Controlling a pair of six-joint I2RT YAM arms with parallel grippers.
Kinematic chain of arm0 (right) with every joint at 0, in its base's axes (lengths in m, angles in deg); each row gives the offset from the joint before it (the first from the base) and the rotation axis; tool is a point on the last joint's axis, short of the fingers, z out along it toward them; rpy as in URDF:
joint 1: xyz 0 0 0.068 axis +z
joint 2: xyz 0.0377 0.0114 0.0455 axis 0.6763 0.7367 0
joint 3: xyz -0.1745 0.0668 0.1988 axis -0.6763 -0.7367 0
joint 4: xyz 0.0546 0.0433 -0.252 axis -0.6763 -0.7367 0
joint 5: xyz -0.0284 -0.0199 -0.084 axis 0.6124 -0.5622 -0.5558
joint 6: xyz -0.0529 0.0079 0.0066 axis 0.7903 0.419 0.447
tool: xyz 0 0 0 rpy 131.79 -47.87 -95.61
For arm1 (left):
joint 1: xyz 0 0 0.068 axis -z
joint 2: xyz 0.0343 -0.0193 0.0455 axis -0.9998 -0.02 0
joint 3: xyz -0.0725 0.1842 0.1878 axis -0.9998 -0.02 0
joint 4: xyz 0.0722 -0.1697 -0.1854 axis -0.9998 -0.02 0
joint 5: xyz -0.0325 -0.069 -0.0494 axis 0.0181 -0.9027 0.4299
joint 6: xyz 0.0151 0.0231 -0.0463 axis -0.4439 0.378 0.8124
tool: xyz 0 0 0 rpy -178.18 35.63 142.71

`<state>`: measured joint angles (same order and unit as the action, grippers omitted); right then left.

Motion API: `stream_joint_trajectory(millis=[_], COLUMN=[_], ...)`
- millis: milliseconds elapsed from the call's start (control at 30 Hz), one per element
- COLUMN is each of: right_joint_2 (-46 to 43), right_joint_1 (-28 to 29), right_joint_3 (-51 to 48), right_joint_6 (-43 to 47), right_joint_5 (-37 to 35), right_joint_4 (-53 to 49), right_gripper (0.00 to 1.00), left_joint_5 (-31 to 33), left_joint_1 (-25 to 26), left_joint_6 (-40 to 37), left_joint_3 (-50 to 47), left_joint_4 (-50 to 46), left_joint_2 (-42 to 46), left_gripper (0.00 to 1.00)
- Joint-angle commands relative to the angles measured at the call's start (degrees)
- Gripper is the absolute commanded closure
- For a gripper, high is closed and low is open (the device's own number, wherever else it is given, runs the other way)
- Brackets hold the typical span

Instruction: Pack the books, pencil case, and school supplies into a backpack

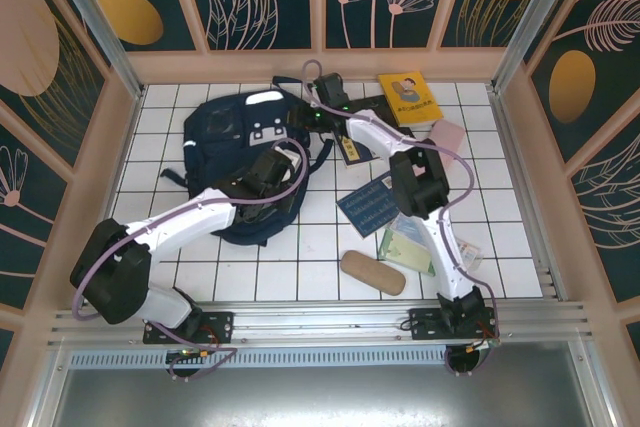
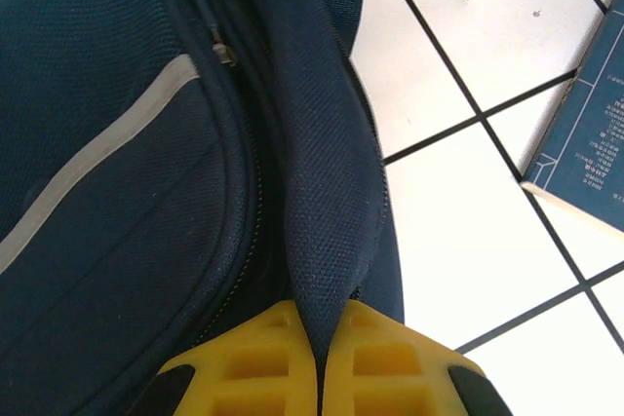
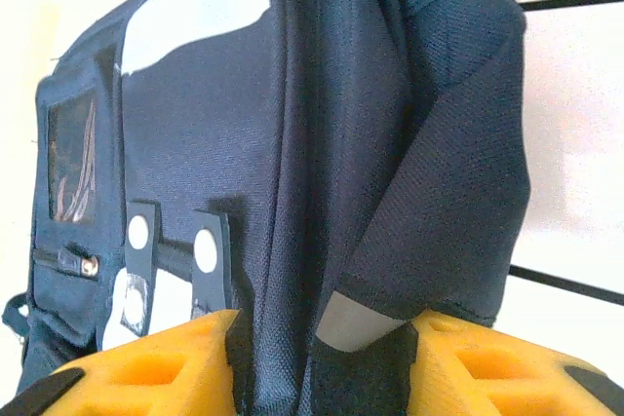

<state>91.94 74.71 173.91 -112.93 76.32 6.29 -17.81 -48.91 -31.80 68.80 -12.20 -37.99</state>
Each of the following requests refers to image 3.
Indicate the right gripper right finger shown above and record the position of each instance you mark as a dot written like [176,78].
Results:
[487,377]

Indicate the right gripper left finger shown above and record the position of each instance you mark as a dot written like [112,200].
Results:
[146,377]

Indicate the navy blue backpack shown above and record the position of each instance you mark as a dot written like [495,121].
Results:
[341,143]

